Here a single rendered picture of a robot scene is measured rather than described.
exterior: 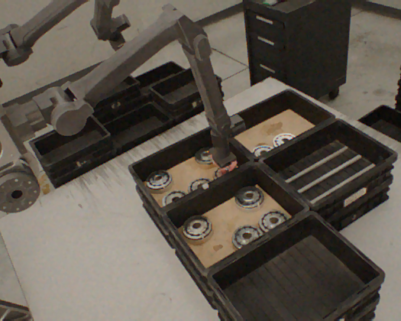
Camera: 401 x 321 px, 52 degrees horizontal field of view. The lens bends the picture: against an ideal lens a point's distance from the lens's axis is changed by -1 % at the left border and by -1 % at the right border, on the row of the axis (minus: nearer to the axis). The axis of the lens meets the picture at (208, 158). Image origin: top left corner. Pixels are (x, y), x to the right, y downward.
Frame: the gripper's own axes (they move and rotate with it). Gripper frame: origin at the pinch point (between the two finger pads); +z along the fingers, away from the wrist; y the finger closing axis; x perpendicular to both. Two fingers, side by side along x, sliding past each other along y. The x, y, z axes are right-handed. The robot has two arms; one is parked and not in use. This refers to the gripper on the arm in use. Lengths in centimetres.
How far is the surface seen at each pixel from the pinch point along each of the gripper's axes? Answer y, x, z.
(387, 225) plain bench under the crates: -43, -42, 17
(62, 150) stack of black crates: 113, 56, 39
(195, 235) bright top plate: -20.6, 22.6, 1.1
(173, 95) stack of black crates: 125, -24, 39
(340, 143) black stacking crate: -8.8, -48.1, 4.1
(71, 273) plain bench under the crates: 3, 66, 17
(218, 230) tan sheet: -20.5, 14.5, 4.0
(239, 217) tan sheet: -19.6, 5.4, 4.0
